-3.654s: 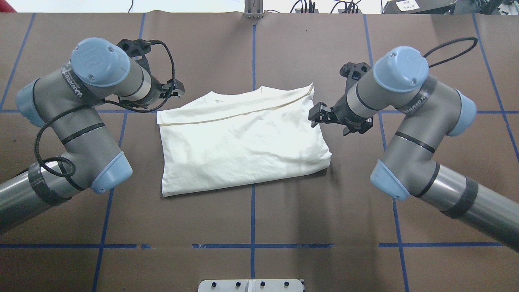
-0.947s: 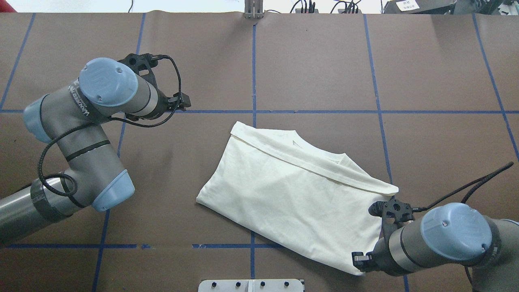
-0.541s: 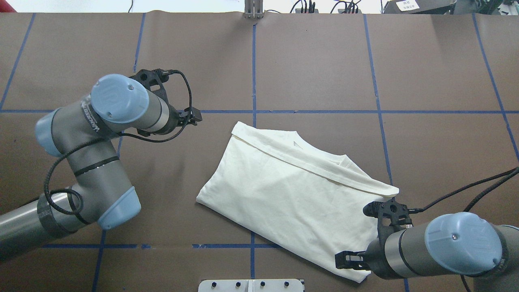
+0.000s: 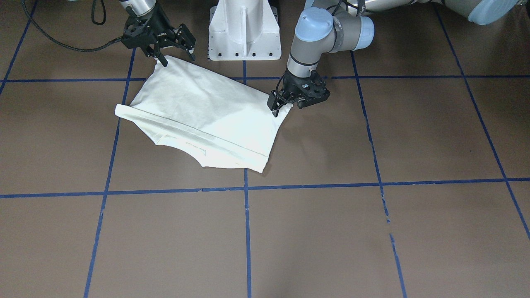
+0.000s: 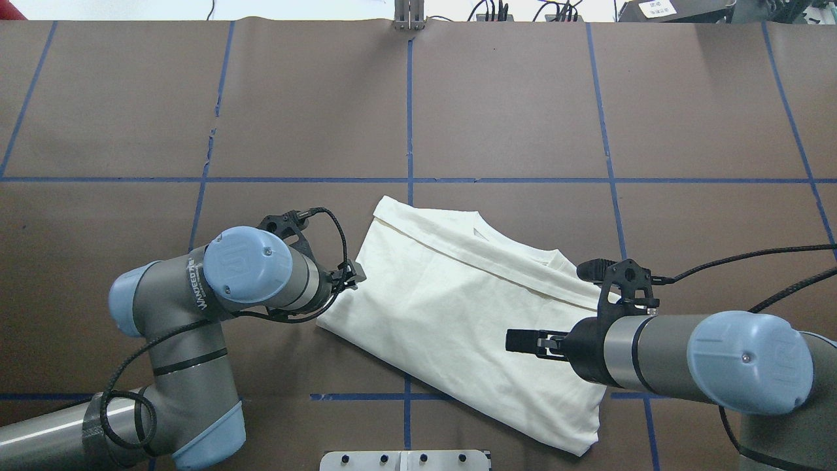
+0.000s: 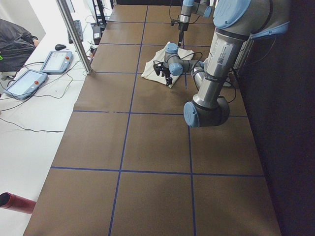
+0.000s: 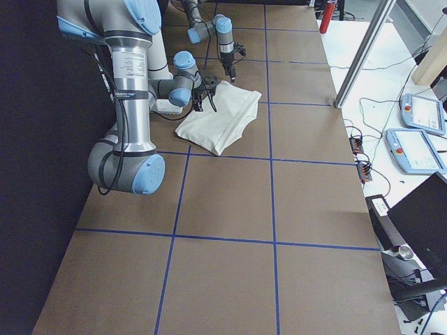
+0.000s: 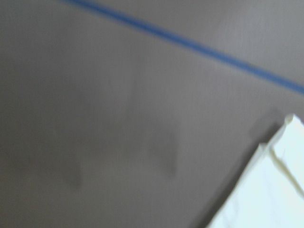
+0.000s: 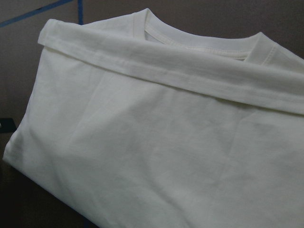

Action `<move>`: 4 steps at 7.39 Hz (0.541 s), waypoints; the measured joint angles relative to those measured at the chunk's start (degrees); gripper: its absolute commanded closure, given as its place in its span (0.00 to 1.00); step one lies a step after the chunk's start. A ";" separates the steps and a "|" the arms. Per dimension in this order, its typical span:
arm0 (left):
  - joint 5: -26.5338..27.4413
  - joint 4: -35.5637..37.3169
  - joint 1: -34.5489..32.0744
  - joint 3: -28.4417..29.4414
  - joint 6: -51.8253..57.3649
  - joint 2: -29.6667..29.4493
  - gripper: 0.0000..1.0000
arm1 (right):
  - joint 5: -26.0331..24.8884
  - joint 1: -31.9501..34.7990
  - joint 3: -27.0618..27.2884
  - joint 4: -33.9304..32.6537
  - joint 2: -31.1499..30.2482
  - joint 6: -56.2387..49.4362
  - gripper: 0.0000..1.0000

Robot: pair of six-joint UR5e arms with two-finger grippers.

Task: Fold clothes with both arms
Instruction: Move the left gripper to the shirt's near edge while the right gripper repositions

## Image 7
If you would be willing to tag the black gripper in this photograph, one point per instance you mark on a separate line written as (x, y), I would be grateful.
(226, 59)
(198, 96)

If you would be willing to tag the cream long-sleeve cat shirt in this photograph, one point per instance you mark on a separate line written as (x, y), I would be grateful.
(223, 119)

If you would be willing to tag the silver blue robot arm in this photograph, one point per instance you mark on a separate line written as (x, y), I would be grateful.
(219, 26)
(126, 159)

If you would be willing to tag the red cylinder tube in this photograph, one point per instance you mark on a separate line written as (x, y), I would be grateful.
(327, 15)

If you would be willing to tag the far orange terminal block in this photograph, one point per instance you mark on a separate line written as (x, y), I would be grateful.
(356, 144)

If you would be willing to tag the orange terminal block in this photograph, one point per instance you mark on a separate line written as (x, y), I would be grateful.
(356, 144)
(364, 171)

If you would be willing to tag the near orange terminal block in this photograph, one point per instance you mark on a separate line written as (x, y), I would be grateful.
(364, 171)

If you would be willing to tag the far blue teach pendant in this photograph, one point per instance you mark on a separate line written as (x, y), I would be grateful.
(423, 113)

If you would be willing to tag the blue teach pendant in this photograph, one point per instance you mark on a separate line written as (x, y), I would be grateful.
(423, 113)
(413, 151)

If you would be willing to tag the near blue teach pendant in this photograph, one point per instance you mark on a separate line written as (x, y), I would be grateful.
(413, 151)

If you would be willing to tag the black box with label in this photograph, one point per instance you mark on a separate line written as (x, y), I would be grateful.
(387, 234)

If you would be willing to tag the black monitor screen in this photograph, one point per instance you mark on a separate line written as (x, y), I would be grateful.
(420, 218)

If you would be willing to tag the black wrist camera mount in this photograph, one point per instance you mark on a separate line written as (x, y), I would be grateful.
(239, 48)
(210, 82)

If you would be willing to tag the aluminium frame post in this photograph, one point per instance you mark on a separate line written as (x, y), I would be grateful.
(375, 26)

